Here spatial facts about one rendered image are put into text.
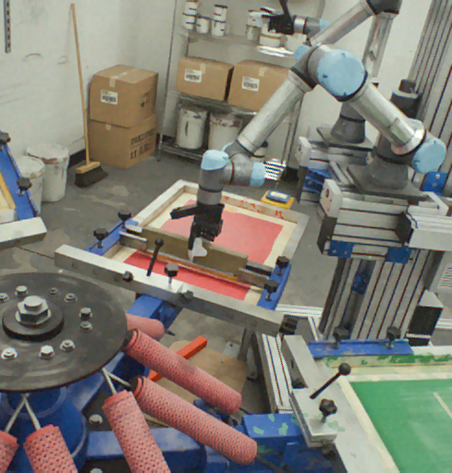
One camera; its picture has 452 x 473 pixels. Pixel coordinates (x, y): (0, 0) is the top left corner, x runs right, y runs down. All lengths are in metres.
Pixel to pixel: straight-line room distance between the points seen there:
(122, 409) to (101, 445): 0.26
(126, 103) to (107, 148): 0.48
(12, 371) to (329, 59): 1.13
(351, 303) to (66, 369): 1.79
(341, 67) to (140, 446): 1.10
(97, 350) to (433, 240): 1.36
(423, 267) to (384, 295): 0.20
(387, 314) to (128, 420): 1.78
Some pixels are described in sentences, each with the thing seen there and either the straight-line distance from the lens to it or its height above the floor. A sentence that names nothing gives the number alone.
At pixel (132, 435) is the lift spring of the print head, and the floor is 1.23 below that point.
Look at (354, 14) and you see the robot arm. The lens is 2.34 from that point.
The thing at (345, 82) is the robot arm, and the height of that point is 1.62.
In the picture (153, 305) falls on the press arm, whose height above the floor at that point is 1.04.
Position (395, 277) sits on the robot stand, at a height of 0.79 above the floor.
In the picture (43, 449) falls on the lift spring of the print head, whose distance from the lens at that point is 0.82.
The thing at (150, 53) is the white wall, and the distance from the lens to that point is 5.68.
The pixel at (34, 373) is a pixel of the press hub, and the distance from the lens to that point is 0.83.
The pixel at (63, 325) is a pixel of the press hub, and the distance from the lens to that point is 0.91.
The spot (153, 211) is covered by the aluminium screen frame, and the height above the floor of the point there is 0.99.
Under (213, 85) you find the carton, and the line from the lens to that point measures 4.99.
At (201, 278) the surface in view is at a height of 0.95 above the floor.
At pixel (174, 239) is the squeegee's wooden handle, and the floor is 1.05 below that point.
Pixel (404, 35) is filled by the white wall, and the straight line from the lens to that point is 5.12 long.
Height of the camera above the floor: 1.87
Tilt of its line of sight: 27 degrees down
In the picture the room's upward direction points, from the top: 10 degrees clockwise
